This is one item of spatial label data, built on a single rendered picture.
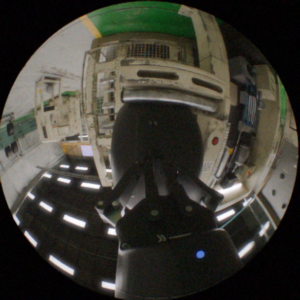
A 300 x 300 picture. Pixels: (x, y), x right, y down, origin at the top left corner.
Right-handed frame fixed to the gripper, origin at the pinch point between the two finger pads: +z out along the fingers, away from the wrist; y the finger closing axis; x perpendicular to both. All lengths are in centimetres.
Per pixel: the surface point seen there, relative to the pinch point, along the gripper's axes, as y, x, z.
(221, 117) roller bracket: 25.3, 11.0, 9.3
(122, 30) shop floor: -27, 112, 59
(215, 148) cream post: 36.2, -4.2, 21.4
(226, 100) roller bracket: 25.7, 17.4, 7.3
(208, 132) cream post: 28.1, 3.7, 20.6
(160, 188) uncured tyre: 2.5, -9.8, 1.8
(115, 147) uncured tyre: -9.7, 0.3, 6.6
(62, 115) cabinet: -339, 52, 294
